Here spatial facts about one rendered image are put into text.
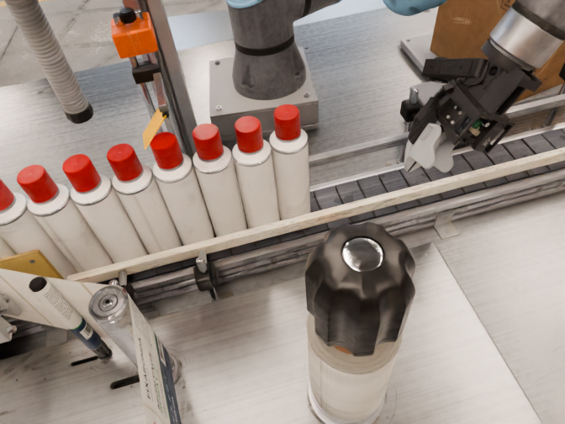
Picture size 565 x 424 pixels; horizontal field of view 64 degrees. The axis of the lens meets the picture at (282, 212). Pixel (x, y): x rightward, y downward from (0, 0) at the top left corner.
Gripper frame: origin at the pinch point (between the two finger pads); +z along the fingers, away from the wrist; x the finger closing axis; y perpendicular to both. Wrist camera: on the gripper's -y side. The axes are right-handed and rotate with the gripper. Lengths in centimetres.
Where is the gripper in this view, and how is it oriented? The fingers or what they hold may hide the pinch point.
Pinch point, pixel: (409, 161)
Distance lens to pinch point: 73.5
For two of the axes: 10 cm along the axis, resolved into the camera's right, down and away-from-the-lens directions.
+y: 2.6, 7.4, -6.2
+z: -4.2, 6.7, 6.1
